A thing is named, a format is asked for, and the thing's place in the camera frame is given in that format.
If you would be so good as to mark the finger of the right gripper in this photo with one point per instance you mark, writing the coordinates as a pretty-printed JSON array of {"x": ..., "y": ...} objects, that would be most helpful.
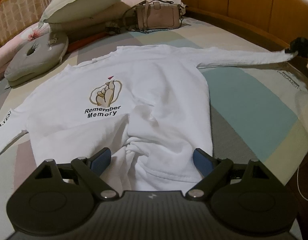
[{"x": 297, "y": 46}]

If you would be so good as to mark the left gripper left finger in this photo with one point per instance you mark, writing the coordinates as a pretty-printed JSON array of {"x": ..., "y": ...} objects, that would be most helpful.
[{"x": 90, "y": 170}]

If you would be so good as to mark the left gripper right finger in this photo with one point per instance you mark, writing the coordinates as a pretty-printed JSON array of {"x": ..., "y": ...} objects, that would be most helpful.
[{"x": 215, "y": 174}]

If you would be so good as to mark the white printed sweatshirt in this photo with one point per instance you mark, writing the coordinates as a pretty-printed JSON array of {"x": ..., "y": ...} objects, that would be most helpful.
[{"x": 148, "y": 104}]

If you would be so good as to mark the wooden headboard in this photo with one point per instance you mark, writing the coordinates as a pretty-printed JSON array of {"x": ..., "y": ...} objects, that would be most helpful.
[{"x": 278, "y": 21}]

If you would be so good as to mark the grey donut cushion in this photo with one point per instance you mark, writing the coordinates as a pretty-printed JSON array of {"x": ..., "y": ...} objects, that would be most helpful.
[{"x": 36, "y": 58}]

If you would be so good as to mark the red flat item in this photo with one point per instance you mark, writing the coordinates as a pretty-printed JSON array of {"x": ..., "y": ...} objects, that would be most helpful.
[{"x": 73, "y": 46}]

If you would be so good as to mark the beige leather handbag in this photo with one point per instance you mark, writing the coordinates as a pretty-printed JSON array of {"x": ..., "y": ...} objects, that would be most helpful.
[{"x": 156, "y": 15}]

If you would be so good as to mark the green cream pillow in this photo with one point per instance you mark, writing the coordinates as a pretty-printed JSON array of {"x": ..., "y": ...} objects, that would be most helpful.
[{"x": 60, "y": 11}]

